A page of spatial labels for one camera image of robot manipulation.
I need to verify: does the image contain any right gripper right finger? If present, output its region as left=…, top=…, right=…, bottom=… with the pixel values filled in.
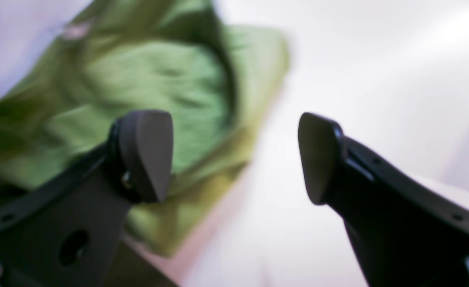
left=297, top=112, right=469, bottom=287

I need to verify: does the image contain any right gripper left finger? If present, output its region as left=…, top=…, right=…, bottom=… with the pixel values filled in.
left=0, top=110, right=174, bottom=287

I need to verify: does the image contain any green T-shirt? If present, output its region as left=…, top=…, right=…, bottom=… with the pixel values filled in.
left=0, top=0, right=289, bottom=257

